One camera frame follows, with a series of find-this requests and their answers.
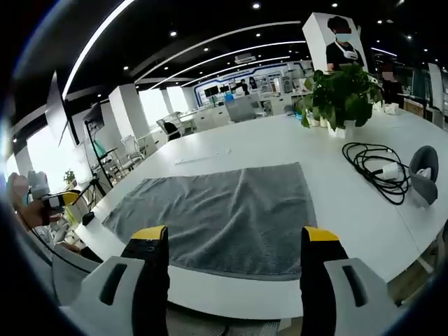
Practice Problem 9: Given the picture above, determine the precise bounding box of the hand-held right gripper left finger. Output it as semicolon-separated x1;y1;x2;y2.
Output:
59;225;171;336

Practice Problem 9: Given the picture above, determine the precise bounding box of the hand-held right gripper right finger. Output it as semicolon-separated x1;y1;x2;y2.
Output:
300;225;407;336

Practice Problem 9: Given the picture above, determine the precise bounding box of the grey towel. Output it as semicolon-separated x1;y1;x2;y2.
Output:
101;161;318;281

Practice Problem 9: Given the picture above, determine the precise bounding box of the person's left hand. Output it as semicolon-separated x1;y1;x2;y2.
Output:
16;197;54;230

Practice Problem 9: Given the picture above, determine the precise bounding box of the white mesh office chair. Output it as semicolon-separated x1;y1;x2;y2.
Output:
120;134;146;169

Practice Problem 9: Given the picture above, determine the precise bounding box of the black monitor on stand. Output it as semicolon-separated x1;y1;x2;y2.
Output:
83;104;115;190

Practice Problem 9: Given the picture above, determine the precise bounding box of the office chair with black coat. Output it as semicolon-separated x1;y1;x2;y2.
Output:
155;118;186;141

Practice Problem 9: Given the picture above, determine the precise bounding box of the white power plug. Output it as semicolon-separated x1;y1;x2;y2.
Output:
379;163;400;180

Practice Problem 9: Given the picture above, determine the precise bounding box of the grey headset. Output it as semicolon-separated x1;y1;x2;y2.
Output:
407;144;440;208

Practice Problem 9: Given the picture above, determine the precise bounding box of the white table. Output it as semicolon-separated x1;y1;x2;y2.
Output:
74;107;448;321

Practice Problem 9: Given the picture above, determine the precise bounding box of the wooden box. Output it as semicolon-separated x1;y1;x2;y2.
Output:
403;97;426;117

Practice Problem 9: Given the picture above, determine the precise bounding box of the green potted plant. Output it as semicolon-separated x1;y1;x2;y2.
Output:
301;64;384;138

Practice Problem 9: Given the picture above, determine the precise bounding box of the black coiled cable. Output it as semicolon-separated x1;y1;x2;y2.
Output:
341;141;412;206

